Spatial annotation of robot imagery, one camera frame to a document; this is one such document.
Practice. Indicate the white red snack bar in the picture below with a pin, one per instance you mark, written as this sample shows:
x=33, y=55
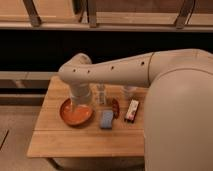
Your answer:
x=132, y=110

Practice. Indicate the wooden table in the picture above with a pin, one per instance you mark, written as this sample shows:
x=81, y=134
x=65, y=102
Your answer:
x=52, y=138

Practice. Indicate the blue sponge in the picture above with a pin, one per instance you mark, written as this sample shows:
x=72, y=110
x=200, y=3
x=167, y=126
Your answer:
x=106, y=119

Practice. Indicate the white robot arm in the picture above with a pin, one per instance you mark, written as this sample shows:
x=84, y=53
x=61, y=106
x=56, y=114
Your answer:
x=178, y=107

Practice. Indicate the wooden shelf rack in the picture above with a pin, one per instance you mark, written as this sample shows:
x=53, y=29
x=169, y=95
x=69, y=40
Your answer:
x=108, y=15

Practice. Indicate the orange round plate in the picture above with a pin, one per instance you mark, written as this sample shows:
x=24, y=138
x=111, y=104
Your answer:
x=74, y=115

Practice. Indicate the dark red snack bag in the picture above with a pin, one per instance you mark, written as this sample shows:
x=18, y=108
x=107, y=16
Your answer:
x=115, y=108

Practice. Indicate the clear plastic bottle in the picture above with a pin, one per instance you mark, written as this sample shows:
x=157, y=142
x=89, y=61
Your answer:
x=101, y=94

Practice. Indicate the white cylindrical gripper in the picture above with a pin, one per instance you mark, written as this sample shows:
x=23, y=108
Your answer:
x=80, y=94

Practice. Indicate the clear drinking glass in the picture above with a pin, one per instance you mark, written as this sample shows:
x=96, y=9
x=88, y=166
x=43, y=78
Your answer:
x=128, y=92

